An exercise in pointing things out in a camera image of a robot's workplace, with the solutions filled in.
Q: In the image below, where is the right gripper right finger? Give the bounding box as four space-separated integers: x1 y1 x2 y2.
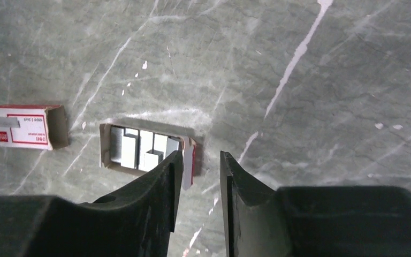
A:
220 152 411 256

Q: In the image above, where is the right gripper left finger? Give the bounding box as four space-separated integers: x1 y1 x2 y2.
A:
0 151 183 256

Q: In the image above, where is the staple box tray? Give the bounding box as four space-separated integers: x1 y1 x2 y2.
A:
99 119 199 190

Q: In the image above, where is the red white staple box sleeve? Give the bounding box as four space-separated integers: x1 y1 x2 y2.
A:
0 104 69 150

